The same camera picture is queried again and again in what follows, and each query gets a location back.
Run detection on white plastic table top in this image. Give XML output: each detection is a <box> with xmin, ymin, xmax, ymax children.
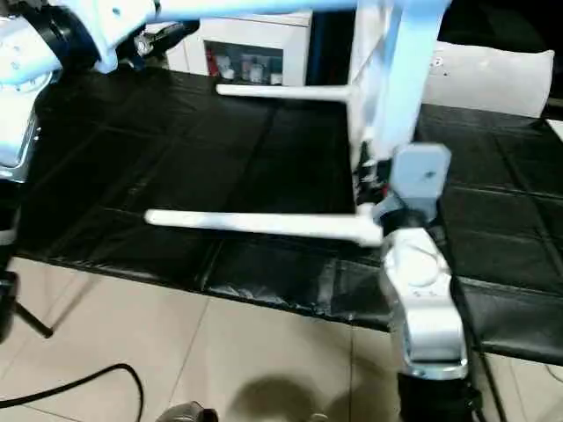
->
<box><xmin>346</xmin><ymin>0</ymin><xmax>453</xmax><ymax>222</ymax></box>

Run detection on white cabinet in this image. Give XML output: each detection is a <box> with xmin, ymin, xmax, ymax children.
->
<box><xmin>165</xmin><ymin>11</ymin><xmax>314</xmax><ymax>88</ymax></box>

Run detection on black mat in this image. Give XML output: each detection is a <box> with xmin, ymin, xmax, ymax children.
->
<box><xmin>11</xmin><ymin>68</ymin><xmax>563</xmax><ymax>367</ymax></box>

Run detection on white flat board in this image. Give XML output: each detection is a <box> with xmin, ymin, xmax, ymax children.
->
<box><xmin>545</xmin><ymin>117</ymin><xmax>563</xmax><ymax>147</ymax></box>

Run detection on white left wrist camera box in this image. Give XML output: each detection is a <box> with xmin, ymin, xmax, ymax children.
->
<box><xmin>82</xmin><ymin>0</ymin><xmax>165</xmax><ymax>75</ymax></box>

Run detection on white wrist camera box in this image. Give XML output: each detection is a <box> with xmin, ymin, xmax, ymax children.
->
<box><xmin>82</xmin><ymin>0</ymin><xmax>165</xmax><ymax>75</ymax></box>
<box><xmin>385</xmin><ymin>142</ymin><xmax>454</xmax><ymax>222</ymax></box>

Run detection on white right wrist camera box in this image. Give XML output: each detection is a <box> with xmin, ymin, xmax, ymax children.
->
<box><xmin>385</xmin><ymin>142</ymin><xmax>454</xmax><ymax>222</ymax></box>

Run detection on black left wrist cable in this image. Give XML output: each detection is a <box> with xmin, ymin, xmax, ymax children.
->
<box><xmin>0</xmin><ymin>362</ymin><xmax>145</xmax><ymax>422</ymax></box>

